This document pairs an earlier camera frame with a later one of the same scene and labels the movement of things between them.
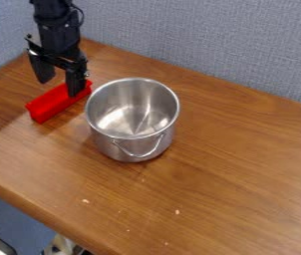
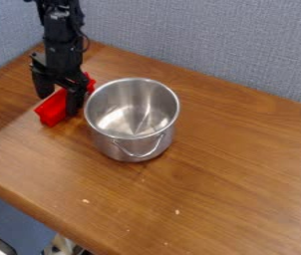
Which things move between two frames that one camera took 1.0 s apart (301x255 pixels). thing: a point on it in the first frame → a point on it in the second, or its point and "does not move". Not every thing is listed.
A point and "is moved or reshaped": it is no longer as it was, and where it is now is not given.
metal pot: x=132 y=113 does not move
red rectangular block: x=53 y=101 is moved or reshaped
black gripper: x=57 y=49 → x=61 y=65
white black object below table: x=59 y=245 does not move
